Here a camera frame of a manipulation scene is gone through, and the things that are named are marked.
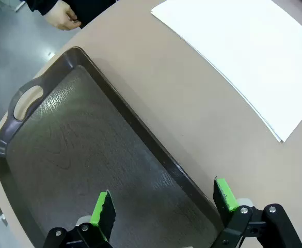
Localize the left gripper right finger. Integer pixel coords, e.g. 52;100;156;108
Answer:
212;176;302;248

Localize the dark brown handled tray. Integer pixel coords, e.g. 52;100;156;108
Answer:
0;46;225;248

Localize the white A4 paper stack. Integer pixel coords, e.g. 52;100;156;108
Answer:
150;0;302;143

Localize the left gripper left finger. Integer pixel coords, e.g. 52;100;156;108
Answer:
42;190;117;248

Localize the person's right forearm black sleeve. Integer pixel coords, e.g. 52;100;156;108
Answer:
26;0;62;13

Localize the person in black sweater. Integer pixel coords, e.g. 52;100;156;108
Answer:
74;0;122;29

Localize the person's right hand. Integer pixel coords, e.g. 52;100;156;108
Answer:
42;0;82;31

